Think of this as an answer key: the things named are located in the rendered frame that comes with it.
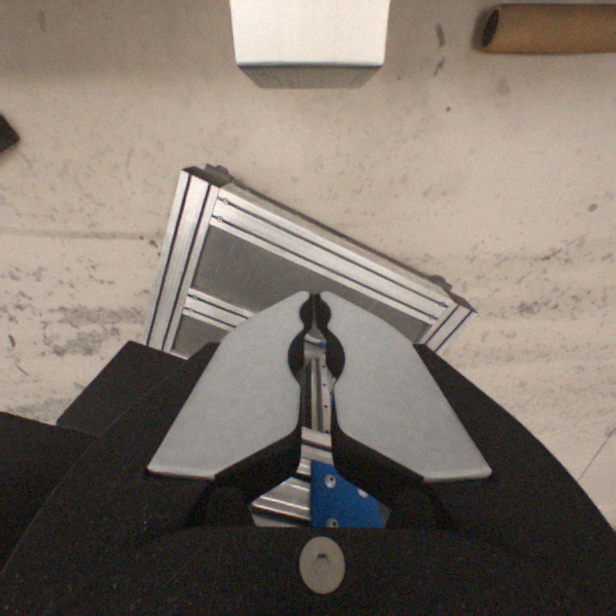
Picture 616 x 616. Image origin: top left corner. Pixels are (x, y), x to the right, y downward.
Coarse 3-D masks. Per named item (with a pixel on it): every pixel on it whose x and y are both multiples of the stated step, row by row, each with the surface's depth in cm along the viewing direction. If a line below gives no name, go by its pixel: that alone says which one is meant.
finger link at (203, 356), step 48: (192, 384) 7; (144, 432) 6; (96, 480) 5; (144, 480) 5; (192, 480) 5; (48, 528) 4; (96, 528) 4; (144, 528) 4; (0, 576) 4; (48, 576) 4
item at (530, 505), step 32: (448, 384) 7; (480, 416) 6; (512, 416) 6; (480, 448) 6; (512, 448) 6; (544, 448) 6; (480, 480) 5; (512, 480) 5; (544, 480) 5; (448, 512) 5; (480, 512) 5; (512, 512) 5; (544, 512) 5; (576, 512) 5; (512, 544) 4; (544, 544) 4; (576, 544) 4; (608, 544) 4; (576, 576) 4; (608, 576) 4; (608, 608) 4
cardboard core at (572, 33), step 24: (504, 24) 63; (528, 24) 63; (552, 24) 63; (576, 24) 63; (600, 24) 63; (480, 48) 70; (504, 48) 67; (528, 48) 67; (552, 48) 67; (576, 48) 67; (600, 48) 66
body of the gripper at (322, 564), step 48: (192, 528) 4; (240, 528) 4; (288, 528) 4; (336, 528) 4; (384, 528) 4; (432, 528) 4; (96, 576) 4; (144, 576) 4; (192, 576) 4; (240, 576) 4; (288, 576) 4; (336, 576) 4; (384, 576) 4; (432, 576) 4; (480, 576) 4; (528, 576) 4
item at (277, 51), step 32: (256, 0) 5; (288, 0) 5; (320, 0) 5; (352, 0) 5; (384, 0) 5; (256, 32) 6; (288, 32) 6; (320, 32) 6; (352, 32) 6; (384, 32) 6; (256, 64) 6; (288, 64) 6; (320, 64) 6; (352, 64) 6
